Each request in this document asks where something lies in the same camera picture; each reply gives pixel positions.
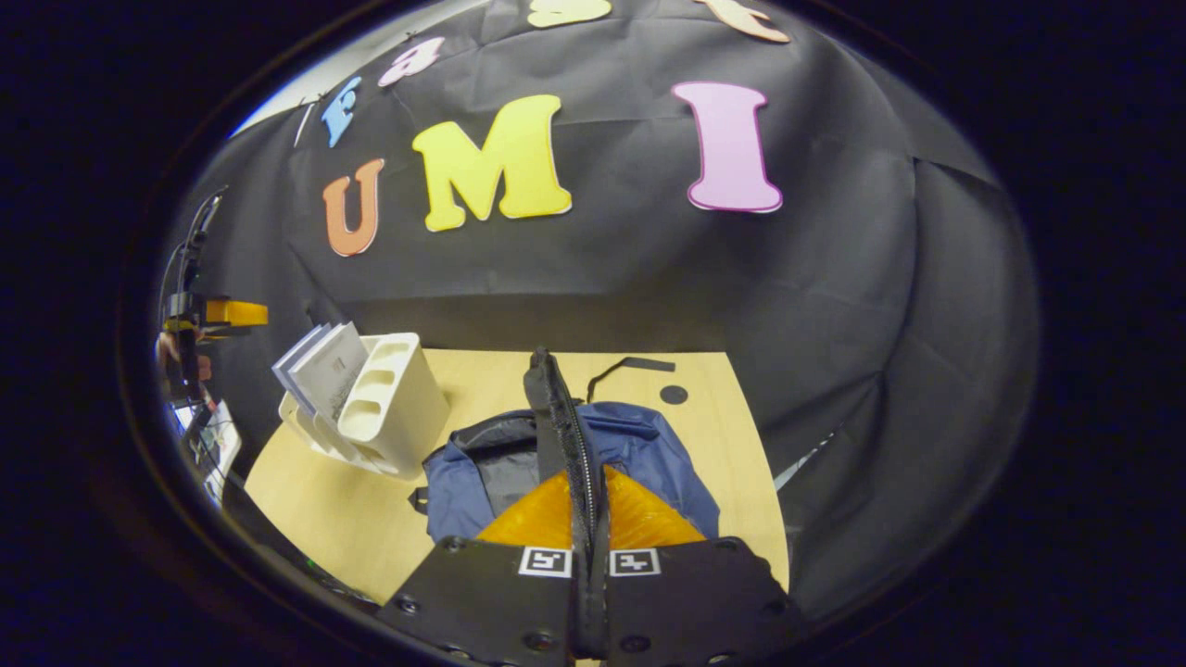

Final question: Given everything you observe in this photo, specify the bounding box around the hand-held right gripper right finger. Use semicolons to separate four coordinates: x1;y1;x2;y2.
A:
596;463;809;667

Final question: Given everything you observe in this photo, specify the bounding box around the blue schoolbag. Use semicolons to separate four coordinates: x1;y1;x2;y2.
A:
410;347;722;547

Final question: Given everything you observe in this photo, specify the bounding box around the white plastic bookshelf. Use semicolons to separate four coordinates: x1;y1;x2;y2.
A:
278;332;452;481

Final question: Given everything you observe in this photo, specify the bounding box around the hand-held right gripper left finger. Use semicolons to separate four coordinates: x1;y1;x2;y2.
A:
377;468;583;667

